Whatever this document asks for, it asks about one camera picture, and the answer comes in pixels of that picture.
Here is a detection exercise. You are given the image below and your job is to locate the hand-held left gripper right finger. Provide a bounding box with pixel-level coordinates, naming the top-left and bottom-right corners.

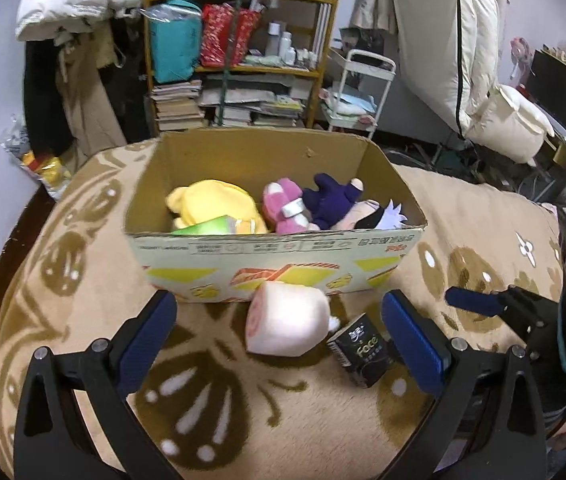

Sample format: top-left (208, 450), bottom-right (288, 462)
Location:
top-left (380, 290), bottom-right (550, 480)

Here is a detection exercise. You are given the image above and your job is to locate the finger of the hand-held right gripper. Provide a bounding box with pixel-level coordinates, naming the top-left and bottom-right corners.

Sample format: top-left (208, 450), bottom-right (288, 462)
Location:
top-left (445, 285), bottom-right (561, 358)

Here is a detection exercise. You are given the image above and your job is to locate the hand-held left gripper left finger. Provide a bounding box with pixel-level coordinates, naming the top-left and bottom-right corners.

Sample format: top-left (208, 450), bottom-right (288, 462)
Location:
top-left (13, 290), bottom-right (184, 480)

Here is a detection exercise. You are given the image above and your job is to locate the black tissue pack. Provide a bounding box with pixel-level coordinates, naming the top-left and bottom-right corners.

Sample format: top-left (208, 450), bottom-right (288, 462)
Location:
top-left (326, 312), bottom-right (394, 389)

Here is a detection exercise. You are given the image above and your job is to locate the green tissue pack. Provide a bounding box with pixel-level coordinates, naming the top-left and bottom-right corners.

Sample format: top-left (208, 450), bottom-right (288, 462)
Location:
top-left (172, 215), bottom-right (238, 236)

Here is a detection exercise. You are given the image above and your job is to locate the pink roll plush toy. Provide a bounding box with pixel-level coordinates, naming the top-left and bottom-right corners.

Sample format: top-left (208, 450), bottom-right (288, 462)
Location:
top-left (244, 281), bottom-right (341, 358)

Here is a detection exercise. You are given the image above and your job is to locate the printed cardboard box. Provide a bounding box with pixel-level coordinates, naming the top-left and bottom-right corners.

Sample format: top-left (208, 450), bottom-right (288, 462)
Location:
top-left (124, 127), bottom-right (428, 305)

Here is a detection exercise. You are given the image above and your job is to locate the yellow plush toy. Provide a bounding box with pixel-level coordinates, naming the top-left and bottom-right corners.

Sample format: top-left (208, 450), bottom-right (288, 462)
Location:
top-left (165, 180), bottom-right (268, 235)

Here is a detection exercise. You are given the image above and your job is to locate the purple-clothed white-haired plush doll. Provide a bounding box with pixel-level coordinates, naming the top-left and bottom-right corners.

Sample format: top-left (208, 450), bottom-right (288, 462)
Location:
top-left (303, 172), bottom-right (410, 231)

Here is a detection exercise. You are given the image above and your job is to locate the pink bear plush toy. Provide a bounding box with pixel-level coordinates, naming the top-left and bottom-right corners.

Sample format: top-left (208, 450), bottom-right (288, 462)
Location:
top-left (262, 177), bottom-right (321, 235)

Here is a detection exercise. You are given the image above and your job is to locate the beige patterned blanket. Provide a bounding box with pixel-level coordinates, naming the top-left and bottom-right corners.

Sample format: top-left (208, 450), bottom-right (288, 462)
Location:
top-left (0, 140), bottom-right (566, 480)

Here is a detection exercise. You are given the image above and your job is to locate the cream cushion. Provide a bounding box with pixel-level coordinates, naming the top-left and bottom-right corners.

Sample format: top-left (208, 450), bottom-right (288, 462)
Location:
top-left (465, 85), bottom-right (556, 165)

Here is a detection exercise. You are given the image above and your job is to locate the plastic bag of plush toys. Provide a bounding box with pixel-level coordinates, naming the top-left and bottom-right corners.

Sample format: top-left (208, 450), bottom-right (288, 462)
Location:
top-left (0, 115), bottom-right (71, 201)

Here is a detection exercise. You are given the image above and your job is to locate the white trolley cart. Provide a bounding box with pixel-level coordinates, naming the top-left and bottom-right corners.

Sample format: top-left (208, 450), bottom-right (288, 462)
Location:
top-left (320, 49), bottom-right (398, 141)

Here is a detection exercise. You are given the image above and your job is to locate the stack of books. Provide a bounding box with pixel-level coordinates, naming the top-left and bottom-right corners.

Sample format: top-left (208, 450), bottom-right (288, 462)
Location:
top-left (150, 80), bottom-right (204, 133)

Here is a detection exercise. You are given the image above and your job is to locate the beige coat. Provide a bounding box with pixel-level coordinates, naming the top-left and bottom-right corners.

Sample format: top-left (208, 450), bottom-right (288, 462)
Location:
top-left (55, 30), bottom-right (128, 158)

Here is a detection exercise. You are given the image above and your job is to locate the pink desk fan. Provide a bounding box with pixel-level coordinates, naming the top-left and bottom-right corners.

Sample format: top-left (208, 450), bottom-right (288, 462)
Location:
top-left (510, 37), bottom-right (536, 81)

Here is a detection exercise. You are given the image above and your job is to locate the black hanging garment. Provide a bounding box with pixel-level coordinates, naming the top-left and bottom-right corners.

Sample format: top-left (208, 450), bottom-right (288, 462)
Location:
top-left (23, 40), bottom-right (71, 156)

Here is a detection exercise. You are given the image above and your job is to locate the pile of magazines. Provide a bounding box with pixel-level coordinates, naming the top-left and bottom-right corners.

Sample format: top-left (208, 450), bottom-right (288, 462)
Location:
top-left (198, 76), bottom-right (314, 128)

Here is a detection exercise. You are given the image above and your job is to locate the white folded mattress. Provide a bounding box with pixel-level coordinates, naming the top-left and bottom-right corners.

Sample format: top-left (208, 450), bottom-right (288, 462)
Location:
top-left (388, 0), bottom-right (514, 136)

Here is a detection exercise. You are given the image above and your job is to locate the green pole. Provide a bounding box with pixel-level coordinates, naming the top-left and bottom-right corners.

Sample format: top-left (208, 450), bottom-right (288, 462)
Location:
top-left (215, 0), bottom-right (254, 128)

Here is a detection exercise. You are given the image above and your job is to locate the wooden shelf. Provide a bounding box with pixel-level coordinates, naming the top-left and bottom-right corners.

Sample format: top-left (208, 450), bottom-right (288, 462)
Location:
top-left (142, 0), bottom-right (348, 131)

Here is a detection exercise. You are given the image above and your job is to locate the teal bag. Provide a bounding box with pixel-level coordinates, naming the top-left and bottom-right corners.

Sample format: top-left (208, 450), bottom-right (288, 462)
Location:
top-left (145, 0), bottom-right (204, 85)

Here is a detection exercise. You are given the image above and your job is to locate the red patterned bag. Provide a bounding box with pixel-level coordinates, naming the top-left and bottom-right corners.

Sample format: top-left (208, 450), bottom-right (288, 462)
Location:
top-left (200, 4), bottom-right (262, 68)

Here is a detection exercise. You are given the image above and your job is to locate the group of white cosmetic bottles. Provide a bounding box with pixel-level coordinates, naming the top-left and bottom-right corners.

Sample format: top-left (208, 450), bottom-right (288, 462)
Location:
top-left (265, 20), bottom-right (321, 68)

